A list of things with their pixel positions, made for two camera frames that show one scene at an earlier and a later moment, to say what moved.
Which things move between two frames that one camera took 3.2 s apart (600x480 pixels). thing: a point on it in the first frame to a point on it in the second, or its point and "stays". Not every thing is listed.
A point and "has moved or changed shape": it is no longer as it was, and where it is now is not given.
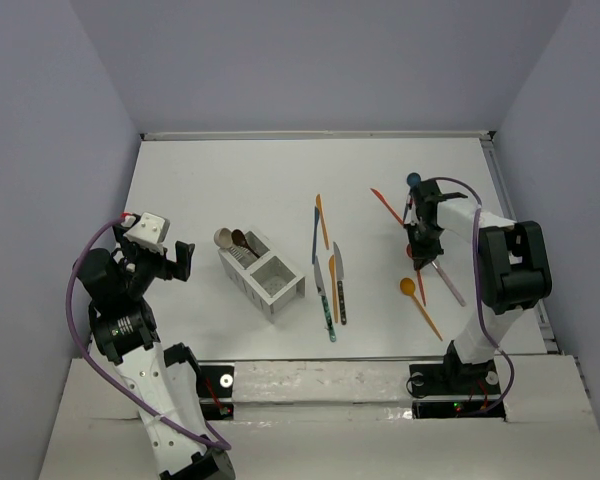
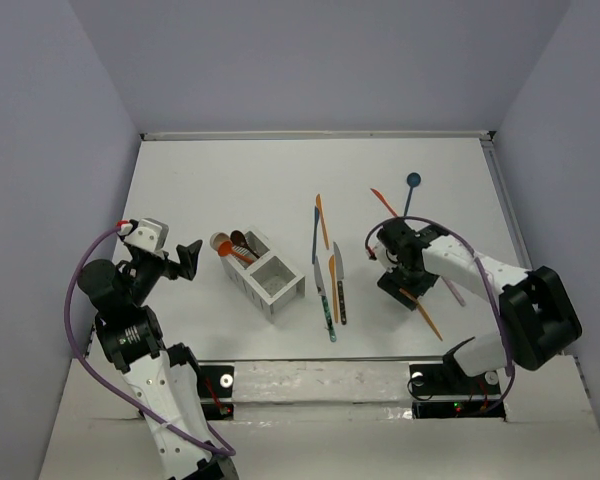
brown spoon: [239, 238] stays
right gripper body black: [424, 241] to [413, 281]
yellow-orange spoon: [408, 287] stays
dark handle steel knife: [340, 276] stays
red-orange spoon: [410, 255] has moved or changed shape
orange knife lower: [332, 270] stays
